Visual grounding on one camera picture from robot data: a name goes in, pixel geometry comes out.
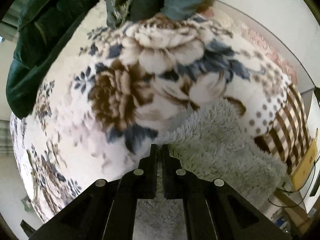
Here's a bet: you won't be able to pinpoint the dark green plush blanket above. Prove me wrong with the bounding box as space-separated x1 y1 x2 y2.
5 0 99 119

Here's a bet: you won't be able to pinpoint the yellow power strip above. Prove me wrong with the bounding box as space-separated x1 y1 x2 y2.
291 139 317 191

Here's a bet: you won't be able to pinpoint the floral bed blanket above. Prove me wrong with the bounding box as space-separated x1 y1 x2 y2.
10 2 312 222

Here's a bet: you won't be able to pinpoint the grey fleece pants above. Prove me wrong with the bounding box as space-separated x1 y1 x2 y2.
133 100 286 239

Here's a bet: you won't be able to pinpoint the black cable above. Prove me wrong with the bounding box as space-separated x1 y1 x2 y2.
267 152 320 209

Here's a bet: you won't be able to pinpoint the white bed headboard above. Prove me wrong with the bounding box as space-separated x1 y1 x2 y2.
219 0 319 87

